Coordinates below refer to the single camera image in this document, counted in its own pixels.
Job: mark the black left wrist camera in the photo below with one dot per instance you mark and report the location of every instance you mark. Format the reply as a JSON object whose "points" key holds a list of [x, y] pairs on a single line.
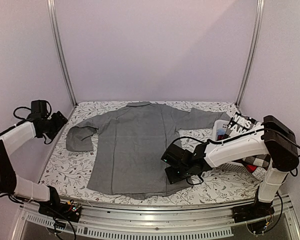
{"points": [[41, 108]]}

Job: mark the grey long sleeve shirt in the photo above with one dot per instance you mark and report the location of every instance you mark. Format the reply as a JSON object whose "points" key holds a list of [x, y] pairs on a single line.
{"points": [[129, 144]]}

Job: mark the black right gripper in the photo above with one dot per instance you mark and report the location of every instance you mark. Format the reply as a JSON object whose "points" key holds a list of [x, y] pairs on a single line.
{"points": [[172, 177]]}

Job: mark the white plastic laundry basket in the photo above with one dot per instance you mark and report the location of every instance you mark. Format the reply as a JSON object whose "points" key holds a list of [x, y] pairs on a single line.
{"points": [[219, 130]]}

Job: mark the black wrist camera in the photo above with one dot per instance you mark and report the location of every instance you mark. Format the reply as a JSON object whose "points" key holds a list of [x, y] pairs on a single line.
{"points": [[41, 108], [175, 156]]}

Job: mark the red black plaid shirt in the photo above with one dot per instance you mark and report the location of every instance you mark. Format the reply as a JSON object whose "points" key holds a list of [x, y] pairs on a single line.
{"points": [[257, 172]]}

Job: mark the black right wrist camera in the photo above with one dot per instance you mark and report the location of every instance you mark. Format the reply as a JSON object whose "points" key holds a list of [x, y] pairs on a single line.
{"points": [[175, 156]]}

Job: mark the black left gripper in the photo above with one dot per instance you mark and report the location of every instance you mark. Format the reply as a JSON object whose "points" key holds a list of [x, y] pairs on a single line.
{"points": [[61, 120]]}

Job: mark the aluminium frame post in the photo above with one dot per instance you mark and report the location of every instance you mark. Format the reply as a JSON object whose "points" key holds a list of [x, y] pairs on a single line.
{"points": [[60, 52], [252, 51]]}

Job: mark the floral patterned table cloth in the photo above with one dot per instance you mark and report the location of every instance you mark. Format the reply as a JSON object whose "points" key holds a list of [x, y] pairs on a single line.
{"points": [[69, 172]]}

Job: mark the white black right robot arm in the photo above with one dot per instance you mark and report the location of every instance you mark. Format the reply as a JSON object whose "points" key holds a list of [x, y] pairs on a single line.
{"points": [[271, 138]]}

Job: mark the aluminium frame post right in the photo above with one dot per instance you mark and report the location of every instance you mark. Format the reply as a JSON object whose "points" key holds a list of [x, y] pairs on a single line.
{"points": [[252, 51]]}

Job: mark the aluminium frame post left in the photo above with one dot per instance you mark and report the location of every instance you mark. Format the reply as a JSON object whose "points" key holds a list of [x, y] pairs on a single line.
{"points": [[60, 52]]}

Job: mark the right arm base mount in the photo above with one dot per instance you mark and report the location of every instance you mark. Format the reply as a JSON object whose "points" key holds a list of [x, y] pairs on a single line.
{"points": [[252, 211]]}

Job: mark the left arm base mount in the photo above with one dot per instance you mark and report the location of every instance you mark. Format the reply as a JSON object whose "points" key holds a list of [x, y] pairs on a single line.
{"points": [[68, 211]]}

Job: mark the aluminium front rail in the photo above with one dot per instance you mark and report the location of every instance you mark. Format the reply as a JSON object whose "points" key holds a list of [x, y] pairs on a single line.
{"points": [[102, 221]]}

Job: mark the black white checkered shirt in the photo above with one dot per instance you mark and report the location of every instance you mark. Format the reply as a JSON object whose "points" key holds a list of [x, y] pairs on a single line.
{"points": [[238, 125]]}

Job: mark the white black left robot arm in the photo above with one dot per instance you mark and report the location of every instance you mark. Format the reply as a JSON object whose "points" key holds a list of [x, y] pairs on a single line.
{"points": [[11, 139]]}

